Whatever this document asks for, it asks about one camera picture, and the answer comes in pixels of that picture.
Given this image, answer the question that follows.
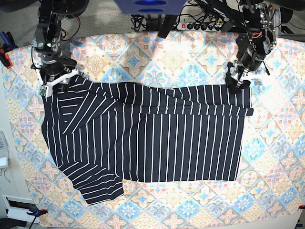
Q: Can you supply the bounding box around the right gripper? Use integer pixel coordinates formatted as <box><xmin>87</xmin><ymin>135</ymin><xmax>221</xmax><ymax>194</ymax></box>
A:
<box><xmin>40</xmin><ymin>57</ymin><xmax>77</xmax><ymax>83</ymax></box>

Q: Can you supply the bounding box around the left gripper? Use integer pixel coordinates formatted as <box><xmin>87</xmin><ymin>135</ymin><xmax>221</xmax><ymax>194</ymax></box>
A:
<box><xmin>225</xmin><ymin>61</ymin><xmax>251</xmax><ymax>93</ymax></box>

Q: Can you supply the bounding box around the navy white striped T-shirt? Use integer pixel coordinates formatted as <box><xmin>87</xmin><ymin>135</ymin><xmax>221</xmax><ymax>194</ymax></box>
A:
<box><xmin>41</xmin><ymin>76</ymin><xmax>254</xmax><ymax>205</ymax></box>

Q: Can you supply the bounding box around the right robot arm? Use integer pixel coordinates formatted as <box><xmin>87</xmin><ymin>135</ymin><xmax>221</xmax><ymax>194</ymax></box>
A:
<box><xmin>32</xmin><ymin>0</ymin><xmax>77</xmax><ymax>84</ymax></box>

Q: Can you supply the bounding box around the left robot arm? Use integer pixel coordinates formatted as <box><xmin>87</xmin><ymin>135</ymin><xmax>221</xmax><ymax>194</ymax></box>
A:
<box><xmin>225</xmin><ymin>0</ymin><xmax>276</xmax><ymax>94</ymax></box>

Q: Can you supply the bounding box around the red orange table clamp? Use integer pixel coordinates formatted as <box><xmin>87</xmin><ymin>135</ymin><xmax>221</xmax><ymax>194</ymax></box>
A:
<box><xmin>0</xmin><ymin>48</ymin><xmax>12</xmax><ymax>69</ymax></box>

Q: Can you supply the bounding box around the white labelled power strip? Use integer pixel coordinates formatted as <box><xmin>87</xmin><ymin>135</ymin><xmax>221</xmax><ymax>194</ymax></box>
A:
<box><xmin>173</xmin><ymin>21</ymin><xmax>224</xmax><ymax>31</ymax></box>

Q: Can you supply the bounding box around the colourful patterned tablecloth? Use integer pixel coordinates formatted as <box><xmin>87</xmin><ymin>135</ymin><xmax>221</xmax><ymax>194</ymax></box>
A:
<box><xmin>0</xmin><ymin>31</ymin><xmax>305</xmax><ymax>229</ymax></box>

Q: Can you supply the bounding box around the white floor box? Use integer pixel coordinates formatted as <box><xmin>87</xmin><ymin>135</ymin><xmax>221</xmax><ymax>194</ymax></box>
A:
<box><xmin>2</xmin><ymin>195</ymin><xmax>37</xmax><ymax>222</ymax></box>

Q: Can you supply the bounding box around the blue black bar clamp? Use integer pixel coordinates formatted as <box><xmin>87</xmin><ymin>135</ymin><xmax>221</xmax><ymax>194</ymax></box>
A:
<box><xmin>27</xmin><ymin>208</ymin><xmax>48</xmax><ymax>217</ymax></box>

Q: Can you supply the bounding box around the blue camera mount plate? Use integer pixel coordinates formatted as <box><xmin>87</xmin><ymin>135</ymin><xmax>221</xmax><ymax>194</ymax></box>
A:
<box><xmin>115</xmin><ymin>0</ymin><xmax>186</xmax><ymax>15</ymax></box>

